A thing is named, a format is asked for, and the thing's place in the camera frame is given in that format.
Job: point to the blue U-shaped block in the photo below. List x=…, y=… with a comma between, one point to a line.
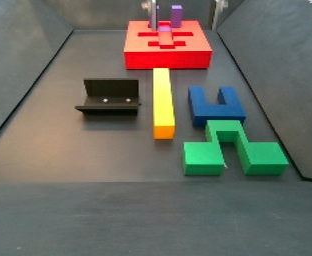
x=227, y=109

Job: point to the purple U-shaped block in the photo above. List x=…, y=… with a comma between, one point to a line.
x=176, y=16

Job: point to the red base block with slots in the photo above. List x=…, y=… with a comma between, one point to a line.
x=175, y=48

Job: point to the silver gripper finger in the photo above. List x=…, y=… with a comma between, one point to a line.
x=220, y=5
x=150, y=5

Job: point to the yellow long bar block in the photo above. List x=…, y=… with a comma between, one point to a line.
x=163, y=105

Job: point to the black angled fixture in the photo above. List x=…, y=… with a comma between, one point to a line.
x=111, y=96

